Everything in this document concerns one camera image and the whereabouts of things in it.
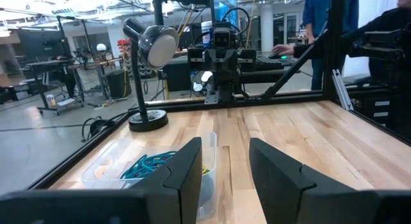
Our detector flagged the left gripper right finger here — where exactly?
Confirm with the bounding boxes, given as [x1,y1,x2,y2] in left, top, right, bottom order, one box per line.
[249,137,363,224]

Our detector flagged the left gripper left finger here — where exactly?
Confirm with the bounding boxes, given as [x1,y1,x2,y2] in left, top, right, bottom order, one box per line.
[127,137,203,224]

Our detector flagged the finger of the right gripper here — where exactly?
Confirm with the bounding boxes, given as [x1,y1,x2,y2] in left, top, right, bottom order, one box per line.
[205,50,224,74]
[223,50,240,74]

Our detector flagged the blue rubber band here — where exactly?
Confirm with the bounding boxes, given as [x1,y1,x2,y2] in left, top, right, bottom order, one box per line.
[120,150,177,180]

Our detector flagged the clear plastic bin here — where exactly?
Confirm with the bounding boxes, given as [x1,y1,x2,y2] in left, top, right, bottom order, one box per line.
[82,131,218,221]

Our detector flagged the black waste bin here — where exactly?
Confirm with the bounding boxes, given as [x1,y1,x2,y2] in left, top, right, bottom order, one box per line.
[105,69,132,99]

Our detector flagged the white plastic bucket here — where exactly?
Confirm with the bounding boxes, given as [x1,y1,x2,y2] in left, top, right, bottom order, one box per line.
[201,21,214,47]

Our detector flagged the black stand leg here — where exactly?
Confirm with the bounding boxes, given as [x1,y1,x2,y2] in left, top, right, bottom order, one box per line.
[261,28,330,99]

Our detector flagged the black desk lamp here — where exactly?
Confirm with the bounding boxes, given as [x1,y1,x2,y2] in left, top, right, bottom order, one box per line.
[121,17,180,133]

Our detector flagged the person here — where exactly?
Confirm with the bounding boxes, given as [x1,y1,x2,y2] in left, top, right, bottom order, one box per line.
[302,0,360,91]
[272,0,411,87]

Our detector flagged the silver aluminium extrusion bar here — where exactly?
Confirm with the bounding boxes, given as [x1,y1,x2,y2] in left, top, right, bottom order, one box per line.
[332,69,354,111]

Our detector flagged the black drawer cabinet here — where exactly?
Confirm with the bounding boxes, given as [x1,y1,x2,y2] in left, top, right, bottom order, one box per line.
[349,87,401,127]

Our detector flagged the black rolling cart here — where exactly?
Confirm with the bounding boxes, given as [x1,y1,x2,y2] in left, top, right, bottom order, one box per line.
[25,56,87,116]

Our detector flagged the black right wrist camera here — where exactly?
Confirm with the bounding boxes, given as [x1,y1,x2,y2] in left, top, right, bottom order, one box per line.
[213,27,232,49]

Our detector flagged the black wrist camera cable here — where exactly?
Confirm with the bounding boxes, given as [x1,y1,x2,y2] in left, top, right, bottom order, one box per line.
[220,6,251,36]

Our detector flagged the black lamp cord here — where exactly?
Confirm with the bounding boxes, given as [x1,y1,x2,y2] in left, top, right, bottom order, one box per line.
[81,112,131,143]

